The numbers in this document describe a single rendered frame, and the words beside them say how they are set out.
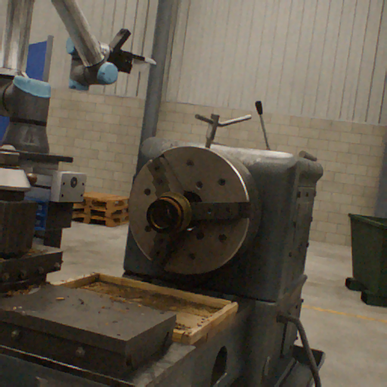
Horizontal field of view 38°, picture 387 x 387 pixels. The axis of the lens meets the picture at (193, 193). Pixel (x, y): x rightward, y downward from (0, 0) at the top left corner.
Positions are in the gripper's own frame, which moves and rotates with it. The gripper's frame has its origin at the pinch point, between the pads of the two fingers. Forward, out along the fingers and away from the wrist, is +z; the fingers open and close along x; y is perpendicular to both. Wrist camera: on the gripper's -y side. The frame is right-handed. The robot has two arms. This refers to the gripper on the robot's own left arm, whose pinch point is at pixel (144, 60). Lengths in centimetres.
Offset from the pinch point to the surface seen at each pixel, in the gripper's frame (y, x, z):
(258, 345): 69, 104, -30
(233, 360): 72, 105, -40
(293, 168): 23, 99, -28
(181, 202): 35, 95, -61
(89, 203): 200, -534, 405
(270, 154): 21, 92, -29
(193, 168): 28, 87, -52
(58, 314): 45, 120, -107
